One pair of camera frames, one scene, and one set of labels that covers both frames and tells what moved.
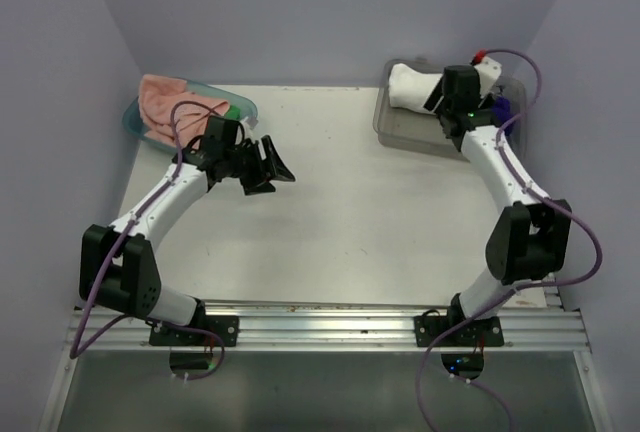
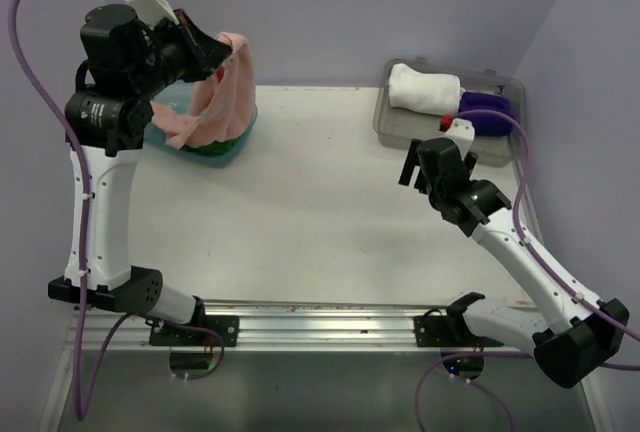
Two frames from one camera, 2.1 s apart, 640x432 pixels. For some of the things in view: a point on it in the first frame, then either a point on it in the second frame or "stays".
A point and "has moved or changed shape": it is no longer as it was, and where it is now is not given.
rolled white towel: (410, 89) stays
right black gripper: (435, 99) → (410, 165)
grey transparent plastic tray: (409, 128) stays
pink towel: (160, 94) has moved or changed shape
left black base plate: (226, 326) stays
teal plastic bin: (131, 116) → (177, 95)
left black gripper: (275, 168) → (209, 50)
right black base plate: (485, 332) stays
